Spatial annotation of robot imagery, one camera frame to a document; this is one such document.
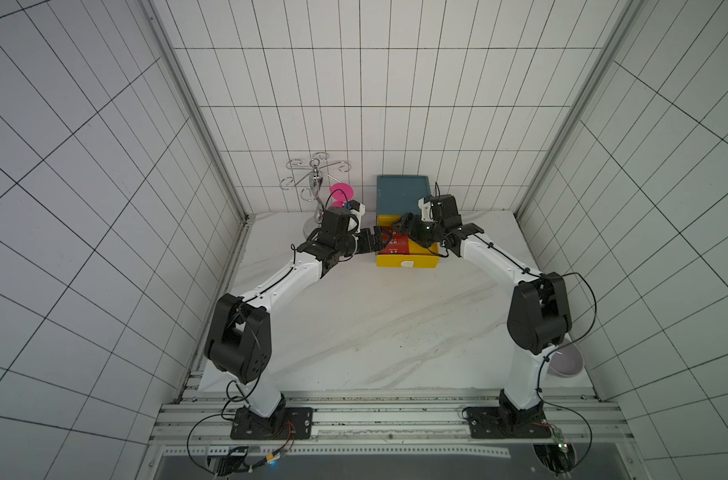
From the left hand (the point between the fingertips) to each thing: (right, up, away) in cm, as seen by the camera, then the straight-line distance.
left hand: (379, 242), depth 85 cm
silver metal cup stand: (-27, +23, +10) cm, 36 cm away
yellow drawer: (+12, -4, +2) cm, 13 cm away
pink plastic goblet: (-13, +14, +7) cm, 20 cm away
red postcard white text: (+6, -1, +8) cm, 10 cm away
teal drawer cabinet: (+7, +15, +12) cm, 21 cm away
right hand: (+8, +6, +7) cm, 12 cm away
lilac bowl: (+51, -32, -5) cm, 61 cm away
